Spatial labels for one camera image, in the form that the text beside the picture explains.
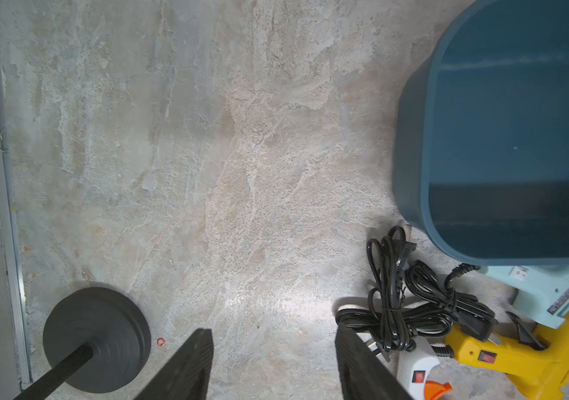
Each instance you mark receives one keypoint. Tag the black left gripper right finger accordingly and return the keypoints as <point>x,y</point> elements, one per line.
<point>362,375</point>

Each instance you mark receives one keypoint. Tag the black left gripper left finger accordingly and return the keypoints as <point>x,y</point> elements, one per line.
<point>186,375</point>

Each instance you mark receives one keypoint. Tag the yellow glue gun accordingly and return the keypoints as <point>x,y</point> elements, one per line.
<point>536,363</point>

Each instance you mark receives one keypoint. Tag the mint green glue gun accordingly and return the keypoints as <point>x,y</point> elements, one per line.
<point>542,291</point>

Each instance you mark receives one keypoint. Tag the teal plastic storage box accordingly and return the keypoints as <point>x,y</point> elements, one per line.
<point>482,141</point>

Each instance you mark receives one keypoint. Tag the black round stand base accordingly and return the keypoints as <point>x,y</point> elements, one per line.
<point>96,340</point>

